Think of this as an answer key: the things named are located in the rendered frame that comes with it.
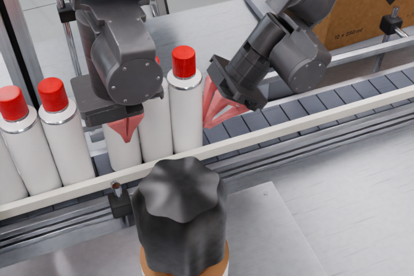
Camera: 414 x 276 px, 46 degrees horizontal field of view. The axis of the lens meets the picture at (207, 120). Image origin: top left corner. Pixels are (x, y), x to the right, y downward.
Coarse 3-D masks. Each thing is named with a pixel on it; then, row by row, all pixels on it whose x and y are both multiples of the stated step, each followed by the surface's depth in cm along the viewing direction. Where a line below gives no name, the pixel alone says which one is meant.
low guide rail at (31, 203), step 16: (384, 96) 86; (400, 96) 87; (320, 112) 83; (336, 112) 83; (352, 112) 85; (272, 128) 81; (288, 128) 81; (304, 128) 83; (224, 144) 78; (240, 144) 79; (112, 176) 74; (128, 176) 74; (144, 176) 76; (48, 192) 72; (64, 192) 72; (80, 192) 73; (0, 208) 70; (16, 208) 70; (32, 208) 71
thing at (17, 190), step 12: (0, 132) 65; (0, 144) 65; (0, 156) 65; (0, 168) 66; (12, 168) 69; (0, 180) 67; (12, 180) 69; (0, 192) 69; (12, 192) 70; (24, 192) 73; (0, 204) 71
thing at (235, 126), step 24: (408, 72) 96; (312, 96) 91; (336, 96) 91; (360, 96) 92; (240, 120) 87; (264, 120) 87; (288, 120) 87; (336, 120) 87; (264, 144) 83; (96, 168) 80; (96, 192) 76; (24, 216) 73
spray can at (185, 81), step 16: (176, 48) 68; (192, 48) 68; (176, 64) 67; (192, 64) 68; (176, 80) 69; (192, 80) 69; (176, 96) 70; (192, 96) 70; (176, 112) 73; (192, 112) 73; (176, 128) 76; (192, 128) 75; (176, 144) 78; (192, 144) 78
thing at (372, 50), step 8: (400, 40) 90; (408, 40) 90; (368, 48) 88; (376, 48) 88; (384, 48) 88; (392, 48) 89; (336, 56) 86; (344, 56) 86; (352, 56) 87; (360, 56) 87; (368, 56) 88; (336, 64) 87; (272, 72) 83; (264, 80) 82; (272, 80) 83; (88, 128) 75; (96, 128) 76
